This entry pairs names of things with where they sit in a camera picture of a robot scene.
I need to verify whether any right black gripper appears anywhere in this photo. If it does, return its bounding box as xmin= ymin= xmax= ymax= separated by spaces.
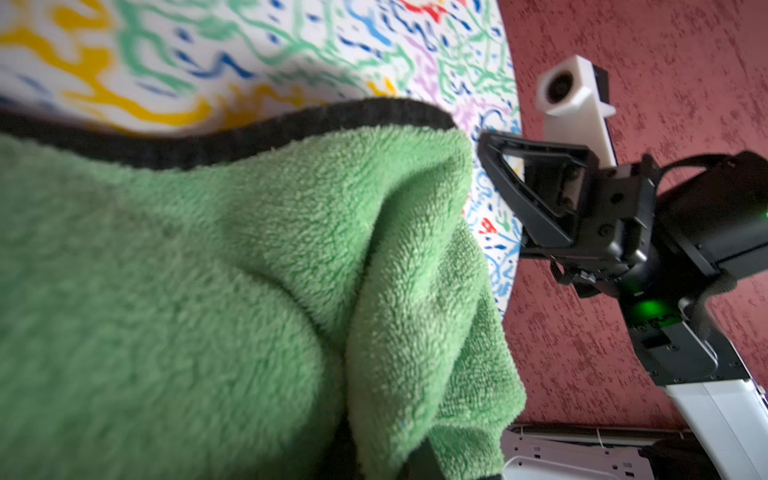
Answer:
xmin=477 ymin=131 xmax=660 ymax=297

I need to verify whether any green microfiber cloth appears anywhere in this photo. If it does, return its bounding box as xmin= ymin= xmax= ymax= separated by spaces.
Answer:
xmin=1 ymin=98 xmax=525 ymax=479

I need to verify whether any round colourful squiggle plate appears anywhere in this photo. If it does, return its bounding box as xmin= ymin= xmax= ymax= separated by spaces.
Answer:
xmin=1 ymin=1 xmax=522 ymax=351

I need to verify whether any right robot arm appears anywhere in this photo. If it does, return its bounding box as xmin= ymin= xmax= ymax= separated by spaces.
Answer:
xmin=477 ymin=132 xmax=767 ymax=479

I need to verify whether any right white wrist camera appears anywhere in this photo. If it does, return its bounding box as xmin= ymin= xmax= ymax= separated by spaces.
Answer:
xmin=535 ymin=55 xmax=617 ymax=168

